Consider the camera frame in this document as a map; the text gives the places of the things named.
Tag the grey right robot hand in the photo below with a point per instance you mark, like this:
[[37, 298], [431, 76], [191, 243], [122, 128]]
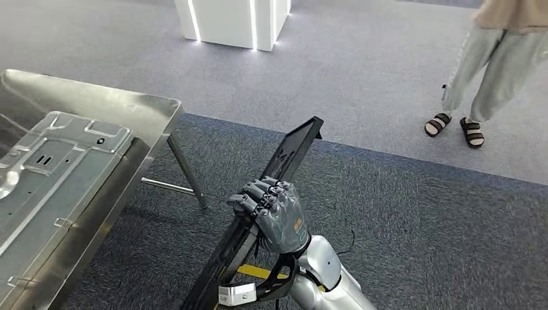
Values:
[[282, 222]]

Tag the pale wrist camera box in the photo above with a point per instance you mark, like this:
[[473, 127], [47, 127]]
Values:
[[237, 295]]

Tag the black plastic frame part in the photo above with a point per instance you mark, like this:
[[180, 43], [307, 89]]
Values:
[[295, 145]]

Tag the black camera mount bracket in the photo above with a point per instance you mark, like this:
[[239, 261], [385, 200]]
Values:
[[280, 282]]

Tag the stamped sheet metal panel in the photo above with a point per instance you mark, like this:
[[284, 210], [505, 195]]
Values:
[[64, 179]]

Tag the white lit pillar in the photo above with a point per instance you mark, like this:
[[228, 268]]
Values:
[[222, 21]]

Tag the stainless steel table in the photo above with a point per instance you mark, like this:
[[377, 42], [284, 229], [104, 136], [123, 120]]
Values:
[[128, 111]]

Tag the person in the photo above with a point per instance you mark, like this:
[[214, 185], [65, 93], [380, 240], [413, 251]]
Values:
[[492, 64]]

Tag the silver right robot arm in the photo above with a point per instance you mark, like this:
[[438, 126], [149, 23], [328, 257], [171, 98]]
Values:
[[325, 274]]

